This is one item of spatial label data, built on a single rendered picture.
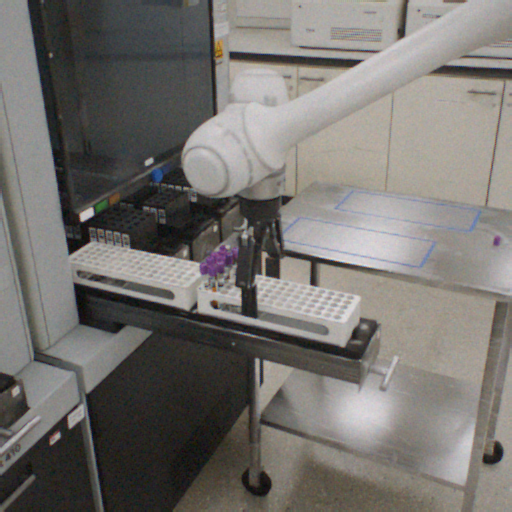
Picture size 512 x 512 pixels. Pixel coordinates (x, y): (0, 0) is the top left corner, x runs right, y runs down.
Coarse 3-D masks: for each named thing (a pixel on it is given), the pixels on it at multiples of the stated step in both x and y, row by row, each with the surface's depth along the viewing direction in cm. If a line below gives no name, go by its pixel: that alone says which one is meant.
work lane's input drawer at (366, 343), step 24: (96, 312) 136; (120, 312) 133; (144, 312) 130; (168, 312) 129; (192, 312) 127; (192, 336) 128; (216, 336) 125; (240, 336) 122; (264, 336) 121; (288, 336) 119; (360, 336) 118; (264, 360) 122; (288, 360) 120; (312, 360) 118; (336, 360) 115; (360, 360) 114; (360, 384) 116; (384, 384) 116
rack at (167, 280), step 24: (72, 264) 136; (96, 264) 136; (120, 264) 135; (144, 264) 135; (168, 264) 134; (192, 264) 135; (120, 288) 133; (144, 288) 137; (168, 288) 127; (192, 288) 128
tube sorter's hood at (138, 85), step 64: (64, 0) 115; (128, 0) 131; (192, 0) 153; (64, 64) 118; (128, 64) 135; (192, 64) 158; (64, 128) 121; (128, 128) 139; (192, 128) 163; (128, 192) 141
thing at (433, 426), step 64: (320, 192) 181; (384, 192) 181; (320, 256) 147; (384, 256) 146; (448, 256) 146; (256, 384) 173; (320, 384) 192; (448, 384) 191; (256, 448) 182; (384, 448) 168; (448, 448) 168
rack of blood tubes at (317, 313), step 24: (240, 288) 125; (264, 288) 125; (288, 288) 125; (312, 288) 125; (216, 312) 125; (240, 312) 125; (264, 312) 127; (288, 312) 118; (312, 312) 117; (336, 312) 117; (312, 336) 118; (336, 336) 115
